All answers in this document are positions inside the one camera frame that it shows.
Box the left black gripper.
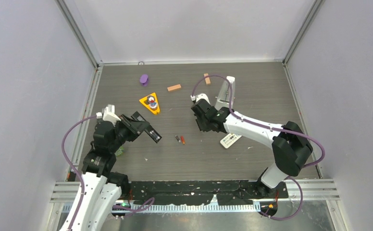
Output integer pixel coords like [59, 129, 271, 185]
[110, 114, 149, 152]

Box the black remote control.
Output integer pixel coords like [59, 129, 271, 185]
[143, 124, 162, 143]

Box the white printed card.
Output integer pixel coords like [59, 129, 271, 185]
[220, 133, 242, 149]

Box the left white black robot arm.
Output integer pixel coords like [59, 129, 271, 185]
[61, 111, 152, 231]

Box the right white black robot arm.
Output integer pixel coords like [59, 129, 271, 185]
[191, 99, 313, 198]

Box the white metronome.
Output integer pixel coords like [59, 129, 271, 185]
[214, 76, 236, 110]

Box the yellow triangular toy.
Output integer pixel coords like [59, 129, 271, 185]
[139, 92, 161, 115]

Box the orange AAA battery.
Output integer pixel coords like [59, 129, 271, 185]
[180, 136, 186, 145]

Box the green toy piece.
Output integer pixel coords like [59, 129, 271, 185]
[115, 147, 124, 157]

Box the upright orange wooden block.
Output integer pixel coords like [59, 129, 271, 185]
[204, 73, 211, 85]

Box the purple plastic cap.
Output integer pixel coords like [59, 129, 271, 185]
[139, 74, 149, 87]

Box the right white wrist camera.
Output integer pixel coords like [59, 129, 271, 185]
[190, 93, 210, 104]

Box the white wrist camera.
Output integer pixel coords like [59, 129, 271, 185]
[190, 93, 210, 104]
[96, 104, 121, 125]

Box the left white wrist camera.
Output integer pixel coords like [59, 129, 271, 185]
[96, 104, 121, 125]

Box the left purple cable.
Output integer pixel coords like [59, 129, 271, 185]
[61, 115, 99, 231]

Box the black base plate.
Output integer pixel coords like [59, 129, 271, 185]
[120, 180, 288, 205]

